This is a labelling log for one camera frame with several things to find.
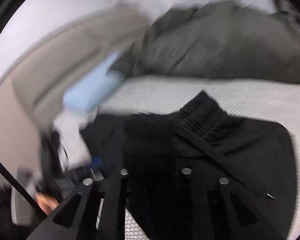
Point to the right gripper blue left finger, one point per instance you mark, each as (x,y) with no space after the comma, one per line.
(112,219)

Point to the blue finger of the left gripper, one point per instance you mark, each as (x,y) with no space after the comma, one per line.
(96,163)

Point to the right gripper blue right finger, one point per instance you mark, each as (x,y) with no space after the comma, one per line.
(186,173)

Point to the black pants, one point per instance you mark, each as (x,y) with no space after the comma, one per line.
(243,183)

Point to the person's left hand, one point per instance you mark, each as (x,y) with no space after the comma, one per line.
(46,202)

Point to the light blue pillow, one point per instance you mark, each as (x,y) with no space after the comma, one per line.
(95,87)

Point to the beige upholstered headboard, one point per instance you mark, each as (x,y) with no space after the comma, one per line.
(31,93)

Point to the dark grey duvet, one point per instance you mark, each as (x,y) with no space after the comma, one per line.
(221,40)

